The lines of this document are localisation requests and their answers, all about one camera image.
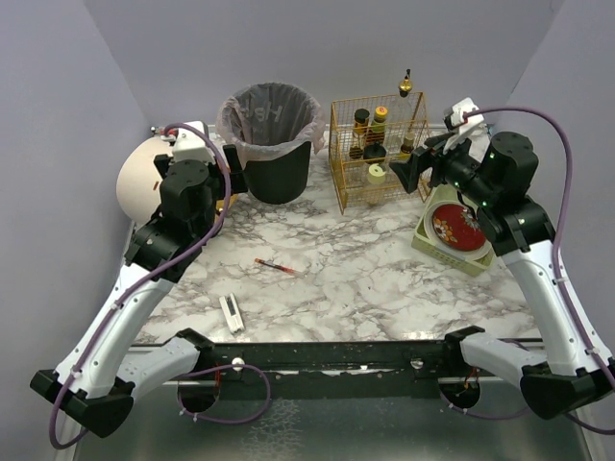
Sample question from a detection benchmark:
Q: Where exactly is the red pen tube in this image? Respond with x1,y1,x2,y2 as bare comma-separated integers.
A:
255,258,305,277

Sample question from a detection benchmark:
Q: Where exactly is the green sauce bottle yellow cap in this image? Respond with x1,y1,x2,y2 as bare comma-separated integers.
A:
365,106,388,146

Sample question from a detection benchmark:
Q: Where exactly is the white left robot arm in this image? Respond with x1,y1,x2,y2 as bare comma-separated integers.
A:
30,122,240,449

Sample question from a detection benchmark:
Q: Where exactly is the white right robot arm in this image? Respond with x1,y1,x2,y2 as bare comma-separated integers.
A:
390,98,614,420

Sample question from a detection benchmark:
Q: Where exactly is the cream cylindrical drawer box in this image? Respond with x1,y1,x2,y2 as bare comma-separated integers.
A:
116,136,171,225

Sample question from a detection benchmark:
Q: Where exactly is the pink plastic bin liner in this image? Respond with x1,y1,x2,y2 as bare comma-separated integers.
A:
215,83,326,165

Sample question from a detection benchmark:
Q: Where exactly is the orange yellow drawer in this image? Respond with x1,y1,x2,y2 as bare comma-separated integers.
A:
215,194,239,221

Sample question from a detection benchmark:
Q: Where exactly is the black mounting rail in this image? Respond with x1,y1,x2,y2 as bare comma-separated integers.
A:
176,328,471,400

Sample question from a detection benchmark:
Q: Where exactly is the pale green perforated basket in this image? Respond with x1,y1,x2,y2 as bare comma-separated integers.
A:
412,185,495,277

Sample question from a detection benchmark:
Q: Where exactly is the amber spice jar grey lid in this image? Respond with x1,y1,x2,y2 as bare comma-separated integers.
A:
349,108,370,160

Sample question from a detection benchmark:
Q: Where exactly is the gold wire rack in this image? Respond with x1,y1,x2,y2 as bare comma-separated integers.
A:
329,91,431,210

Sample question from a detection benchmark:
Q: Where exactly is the black trash bin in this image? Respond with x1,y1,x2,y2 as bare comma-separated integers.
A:
241,142,320,205

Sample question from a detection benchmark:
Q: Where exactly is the cream round plate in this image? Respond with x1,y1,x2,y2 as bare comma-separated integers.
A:
423,201,491,261

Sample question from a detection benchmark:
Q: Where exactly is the clear oil bottle gold cap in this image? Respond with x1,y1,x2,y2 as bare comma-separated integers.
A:
383,68,416,159

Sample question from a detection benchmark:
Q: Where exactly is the black lid glass jar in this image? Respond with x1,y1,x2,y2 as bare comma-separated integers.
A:
363,142,387,165

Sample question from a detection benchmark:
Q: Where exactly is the red floral small plate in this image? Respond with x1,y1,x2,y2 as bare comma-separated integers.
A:
429,204,486,253

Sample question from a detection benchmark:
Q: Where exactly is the cream cylindrical shaker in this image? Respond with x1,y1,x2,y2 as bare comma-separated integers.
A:
367,163,386,187

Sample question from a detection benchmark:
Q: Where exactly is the small yellow label bottle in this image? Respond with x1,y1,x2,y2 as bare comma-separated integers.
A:
399,131,415,160

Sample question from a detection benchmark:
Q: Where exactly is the white rectangular device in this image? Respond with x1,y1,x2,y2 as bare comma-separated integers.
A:
219,294,245,334

